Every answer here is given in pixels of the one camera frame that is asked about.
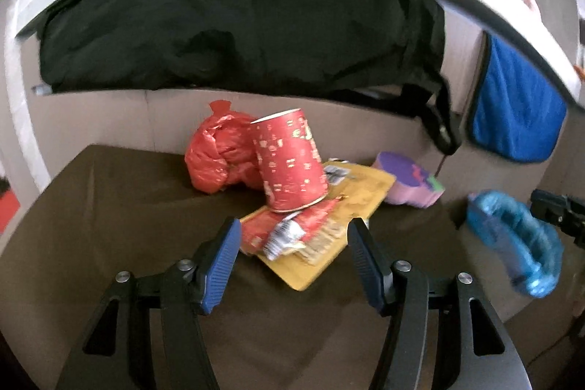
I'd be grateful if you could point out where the red snack wrapper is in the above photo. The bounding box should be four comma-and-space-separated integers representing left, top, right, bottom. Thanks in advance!
240, 196, 343, 261

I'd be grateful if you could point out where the yellow snack package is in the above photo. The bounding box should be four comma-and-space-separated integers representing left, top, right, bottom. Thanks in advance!
254, 162, 396, 291

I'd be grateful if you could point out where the purple eggplant sponge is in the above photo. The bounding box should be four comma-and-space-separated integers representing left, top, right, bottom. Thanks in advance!
373, 151, 445, 209

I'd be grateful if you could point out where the red paper cup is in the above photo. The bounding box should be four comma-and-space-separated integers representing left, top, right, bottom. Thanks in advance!
250, 108, 328, 213

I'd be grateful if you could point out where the blue-lined trash bin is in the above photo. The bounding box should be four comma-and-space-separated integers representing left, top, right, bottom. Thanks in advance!
466, 190, 564, 299

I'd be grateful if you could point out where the blue hanging cloth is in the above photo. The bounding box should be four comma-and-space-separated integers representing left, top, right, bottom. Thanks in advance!
466, 34, 567, 163

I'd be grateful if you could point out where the white tissue pack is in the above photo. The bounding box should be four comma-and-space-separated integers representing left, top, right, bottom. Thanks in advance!
323, 160, 352, 186

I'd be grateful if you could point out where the red plastic bag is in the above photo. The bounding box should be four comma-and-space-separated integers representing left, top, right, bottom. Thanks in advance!
184, 100, 263, 194

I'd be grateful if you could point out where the black hanging bag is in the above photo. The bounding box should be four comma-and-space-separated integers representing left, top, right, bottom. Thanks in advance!
39, 0, 461, 155

